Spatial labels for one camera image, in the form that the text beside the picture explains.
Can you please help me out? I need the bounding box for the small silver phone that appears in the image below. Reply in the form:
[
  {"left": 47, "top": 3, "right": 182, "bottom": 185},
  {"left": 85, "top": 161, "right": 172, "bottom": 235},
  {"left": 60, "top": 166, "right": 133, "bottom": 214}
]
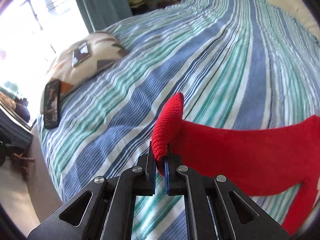
[{"left": 72, "top": 42, "right": 91, "bottom": 68}]

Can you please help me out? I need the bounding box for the red knit sweater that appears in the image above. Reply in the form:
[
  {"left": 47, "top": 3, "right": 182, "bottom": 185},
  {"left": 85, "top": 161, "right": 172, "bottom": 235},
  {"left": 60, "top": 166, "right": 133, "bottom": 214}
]
[{"left": 151, "top": 93, "right": 319, "bottom": 234}]

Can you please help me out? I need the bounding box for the black smartphone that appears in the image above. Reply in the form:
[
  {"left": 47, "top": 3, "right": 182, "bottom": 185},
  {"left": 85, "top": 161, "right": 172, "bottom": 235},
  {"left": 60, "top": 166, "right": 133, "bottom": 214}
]
[{"left": 43, "top": 80, "right": 60, "bottom": 129}]

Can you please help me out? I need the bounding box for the patterned beige cushion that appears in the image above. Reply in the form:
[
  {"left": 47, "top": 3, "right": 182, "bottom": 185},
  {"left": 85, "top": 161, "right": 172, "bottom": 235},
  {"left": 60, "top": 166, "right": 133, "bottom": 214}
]
[{"left": 42, "top": 31, "right": 128, "bottom": 99}]

